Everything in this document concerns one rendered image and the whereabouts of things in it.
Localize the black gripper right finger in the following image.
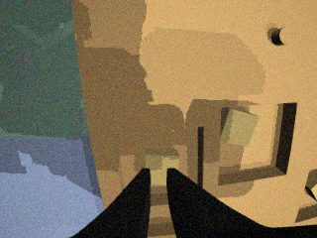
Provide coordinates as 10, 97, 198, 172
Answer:
166, 167, 317, 238

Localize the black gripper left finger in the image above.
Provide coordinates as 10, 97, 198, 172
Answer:
68, 168, 151, 238

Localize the yellow block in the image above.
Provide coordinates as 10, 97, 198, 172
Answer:
305, 170, 317, 201
144, 148, 179, 185
221, 107, 259, 147

